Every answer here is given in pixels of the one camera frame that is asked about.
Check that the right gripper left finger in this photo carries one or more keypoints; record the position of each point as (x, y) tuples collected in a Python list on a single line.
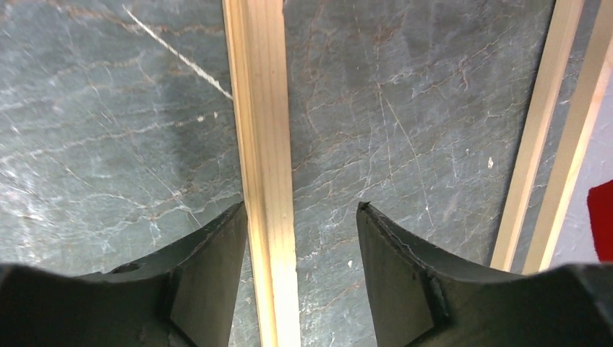
[(184, 294)]

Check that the red cloth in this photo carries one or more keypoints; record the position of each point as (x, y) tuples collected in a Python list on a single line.
[(599, 202)]

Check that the wooden stand structure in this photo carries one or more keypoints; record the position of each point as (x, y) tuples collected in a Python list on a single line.
[(564, 146)]

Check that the wooden picture frame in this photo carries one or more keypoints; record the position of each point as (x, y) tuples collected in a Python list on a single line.
[(255, 35)]

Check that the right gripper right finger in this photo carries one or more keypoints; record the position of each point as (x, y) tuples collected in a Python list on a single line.
[(421, 295)]

